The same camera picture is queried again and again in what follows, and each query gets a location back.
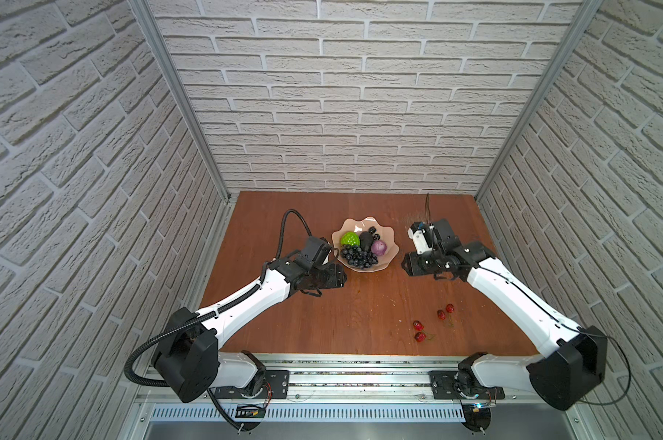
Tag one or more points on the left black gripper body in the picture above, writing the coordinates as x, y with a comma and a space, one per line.
329, 275

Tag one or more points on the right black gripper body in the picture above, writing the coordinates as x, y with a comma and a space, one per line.
427, 267

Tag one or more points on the dark grape bunch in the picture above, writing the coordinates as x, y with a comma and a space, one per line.
358, 257

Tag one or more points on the green bumpy fake fruit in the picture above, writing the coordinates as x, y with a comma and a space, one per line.
350, 239

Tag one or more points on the purple fake onion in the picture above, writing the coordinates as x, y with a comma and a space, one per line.
379, 248

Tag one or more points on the pink wavy fruit bowl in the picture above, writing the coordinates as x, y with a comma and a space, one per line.
387, 234

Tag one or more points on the dark fake avocado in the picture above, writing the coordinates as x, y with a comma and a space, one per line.
366, 241

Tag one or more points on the red cherry pair front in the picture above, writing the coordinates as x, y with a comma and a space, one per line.
421, 335

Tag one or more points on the red cherry pair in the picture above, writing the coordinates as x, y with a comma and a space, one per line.
421, 335
445, 314

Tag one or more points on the small dark berry cluster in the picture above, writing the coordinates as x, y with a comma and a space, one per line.
373, 231

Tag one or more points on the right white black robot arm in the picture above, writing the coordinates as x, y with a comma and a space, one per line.
570, 361

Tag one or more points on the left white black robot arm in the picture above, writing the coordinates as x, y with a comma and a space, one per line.
188, 358

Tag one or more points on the red cherry pair right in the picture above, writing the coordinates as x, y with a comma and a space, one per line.
445, 314

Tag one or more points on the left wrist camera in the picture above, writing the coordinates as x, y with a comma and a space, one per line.
314, 254

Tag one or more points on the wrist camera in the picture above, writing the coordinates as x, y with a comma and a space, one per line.
436, 236
314, 254

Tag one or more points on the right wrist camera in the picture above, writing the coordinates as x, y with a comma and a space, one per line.
436, 236

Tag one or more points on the aluminium rail frame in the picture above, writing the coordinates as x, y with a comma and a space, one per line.
376, 379

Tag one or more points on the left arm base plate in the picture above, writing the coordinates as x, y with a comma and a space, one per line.
273, 384

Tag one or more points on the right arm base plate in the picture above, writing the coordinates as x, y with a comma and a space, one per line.
460, 385

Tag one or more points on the right corner metal post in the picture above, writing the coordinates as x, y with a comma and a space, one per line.
583, 17

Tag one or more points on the corner metal post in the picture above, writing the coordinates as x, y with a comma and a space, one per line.
146, 20
583, 17

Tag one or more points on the left corner metal post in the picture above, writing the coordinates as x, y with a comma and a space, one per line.
146, 20

